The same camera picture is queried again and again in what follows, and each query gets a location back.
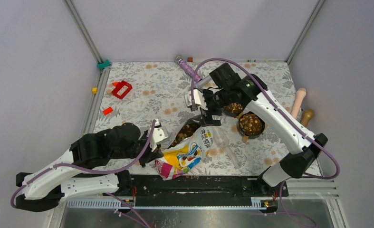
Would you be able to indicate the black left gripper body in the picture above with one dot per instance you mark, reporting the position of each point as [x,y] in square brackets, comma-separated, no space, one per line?
[134,153]

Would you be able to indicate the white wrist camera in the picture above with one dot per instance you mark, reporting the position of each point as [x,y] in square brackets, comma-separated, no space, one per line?
[199,100]
[157,135]

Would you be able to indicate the grey microphone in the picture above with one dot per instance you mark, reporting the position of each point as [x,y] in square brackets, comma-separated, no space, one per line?
[202,82]

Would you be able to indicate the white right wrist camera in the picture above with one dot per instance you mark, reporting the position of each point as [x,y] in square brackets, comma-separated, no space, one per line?
[199,100]

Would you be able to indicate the teal clip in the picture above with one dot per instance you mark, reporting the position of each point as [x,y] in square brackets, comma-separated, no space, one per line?
[103,65]

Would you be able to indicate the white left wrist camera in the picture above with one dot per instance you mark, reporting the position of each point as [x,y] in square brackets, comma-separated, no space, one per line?
[157,135]

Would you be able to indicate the pink microphone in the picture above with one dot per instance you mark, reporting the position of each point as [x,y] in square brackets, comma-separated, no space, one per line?
[300,95]

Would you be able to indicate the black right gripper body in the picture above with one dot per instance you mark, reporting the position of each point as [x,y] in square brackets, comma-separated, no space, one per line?
[215,102]

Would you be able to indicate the red toy block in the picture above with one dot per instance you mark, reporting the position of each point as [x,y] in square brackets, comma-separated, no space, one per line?
[122,89]

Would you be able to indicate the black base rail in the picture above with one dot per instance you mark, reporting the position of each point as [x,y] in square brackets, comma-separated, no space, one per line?
[195,191]

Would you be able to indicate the small orange block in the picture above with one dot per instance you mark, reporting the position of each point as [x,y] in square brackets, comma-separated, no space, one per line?
[107,110]

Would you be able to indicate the purple glitter microphone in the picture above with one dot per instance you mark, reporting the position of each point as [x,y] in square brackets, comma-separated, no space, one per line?
[187,68]

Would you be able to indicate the pet food bag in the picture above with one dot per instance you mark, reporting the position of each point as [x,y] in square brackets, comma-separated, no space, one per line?
[188,146]

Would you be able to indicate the black bowl fishbone print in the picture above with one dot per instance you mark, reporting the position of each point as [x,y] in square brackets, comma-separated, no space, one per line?
[233,109]

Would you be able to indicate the gold microphone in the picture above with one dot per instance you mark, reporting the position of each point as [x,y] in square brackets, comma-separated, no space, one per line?
[307,116]

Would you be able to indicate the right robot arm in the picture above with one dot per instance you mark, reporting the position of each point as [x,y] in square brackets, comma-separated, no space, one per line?
[303,145]

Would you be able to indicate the clear plastic scoop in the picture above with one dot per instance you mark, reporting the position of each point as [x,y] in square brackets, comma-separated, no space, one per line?
[222,142]

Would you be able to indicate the black bowl paw print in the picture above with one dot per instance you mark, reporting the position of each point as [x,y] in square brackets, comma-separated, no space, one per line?
[251,125]

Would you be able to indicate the small yellow cube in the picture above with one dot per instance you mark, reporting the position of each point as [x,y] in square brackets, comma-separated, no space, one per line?
[94,90]

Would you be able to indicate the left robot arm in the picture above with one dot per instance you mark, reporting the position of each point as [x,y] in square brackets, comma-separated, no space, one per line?
[96,163]

